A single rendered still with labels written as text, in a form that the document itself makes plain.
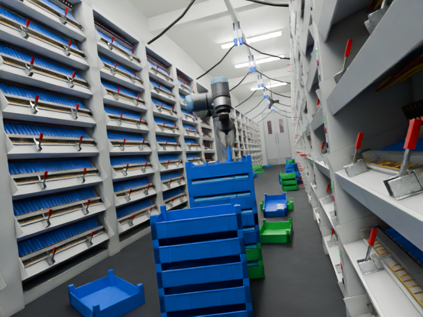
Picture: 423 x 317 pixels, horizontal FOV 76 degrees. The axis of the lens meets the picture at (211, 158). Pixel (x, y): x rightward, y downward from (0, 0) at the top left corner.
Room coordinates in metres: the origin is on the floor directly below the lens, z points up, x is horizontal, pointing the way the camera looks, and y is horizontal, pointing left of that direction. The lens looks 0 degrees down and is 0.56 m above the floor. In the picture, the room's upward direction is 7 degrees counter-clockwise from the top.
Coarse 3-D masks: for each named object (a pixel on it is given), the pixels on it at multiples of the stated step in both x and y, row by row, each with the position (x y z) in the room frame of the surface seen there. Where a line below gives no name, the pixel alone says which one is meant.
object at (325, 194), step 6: (324, 186) 1.40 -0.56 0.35; (330, 186) 1.39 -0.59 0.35; (318, 192) 1.40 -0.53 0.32; (324, 192) 1.39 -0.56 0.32; (330, 192) 1.37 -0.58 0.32; (324, 198) 1.26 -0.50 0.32; (330, 198) 1.23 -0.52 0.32; (324, 204) 1.24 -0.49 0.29; (330, 204) 1.19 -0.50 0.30; (324, 210) 1.19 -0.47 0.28; (330, 210) 1.11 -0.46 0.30; (330, 216) 0.99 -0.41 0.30; (330, 222) 0.99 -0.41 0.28; (336, 234) 0.94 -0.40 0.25
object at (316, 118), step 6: (318, 90) 0.83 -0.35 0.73; (318, 96) 0.83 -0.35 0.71; (318, 102) 1.24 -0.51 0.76; (318, 108) 0.99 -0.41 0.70; (306, 114) 1.41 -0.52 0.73; (312, 114) 1.24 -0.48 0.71; (318, 114) 0.99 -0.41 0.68; (312, 120) 1.24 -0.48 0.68; (318, 120) 1.05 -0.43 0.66; (312, 126) 1.35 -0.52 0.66; (318, 126) 1.14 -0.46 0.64
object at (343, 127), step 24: (336, 24) 0.72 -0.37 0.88; (360, 24) 0.71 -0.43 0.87; (336, 48) 0.72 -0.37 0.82; (360, 48) 0.71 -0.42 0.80; (336, 72) 0.73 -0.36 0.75; (360, 96) 0.71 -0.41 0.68; (384, 96) 0.70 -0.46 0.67; (408, 96) 0.68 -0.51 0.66; (336, 120) 0.73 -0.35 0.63; (360, 120) 0.71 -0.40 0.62; (384, 120) 0.70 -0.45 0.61; (336, 144) 0.73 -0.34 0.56; (336, 192) 0.74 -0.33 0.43; (360, 216) 0.72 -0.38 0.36; (360, 288) 0.73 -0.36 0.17
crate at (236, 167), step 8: (248, 160) 1.23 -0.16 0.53; (192, 168) 1.22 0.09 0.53; (200, 168) 1.23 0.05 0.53; (208, 168) 1.23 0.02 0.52; (216, 168) 1.23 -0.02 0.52; (224, 168) 1.23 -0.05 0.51; (232, 168) 1.23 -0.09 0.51; (240, 168) 1.23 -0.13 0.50; (248, 168) 1.23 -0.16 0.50; (192, 176) 1.23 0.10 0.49; (200, 176) 1.23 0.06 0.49; (208, 176) 1.22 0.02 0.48; (216, 176) 1.23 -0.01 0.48
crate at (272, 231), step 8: (264, 224) 1.96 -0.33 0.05; (272, 224) 1.96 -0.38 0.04; (280, 224) 1.94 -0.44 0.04; (288, 224) 1.92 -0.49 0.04; (264, 232) 1.90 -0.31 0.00; (272, 232) 1.88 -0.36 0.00; (280, 232) 1.86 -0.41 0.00; (288, 232) 1.63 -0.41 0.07; (264, 240) 1.68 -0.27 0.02; (272, 240) 1.67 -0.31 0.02; (280, 240) 1.65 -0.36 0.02; (288, 240) 1.64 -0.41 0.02
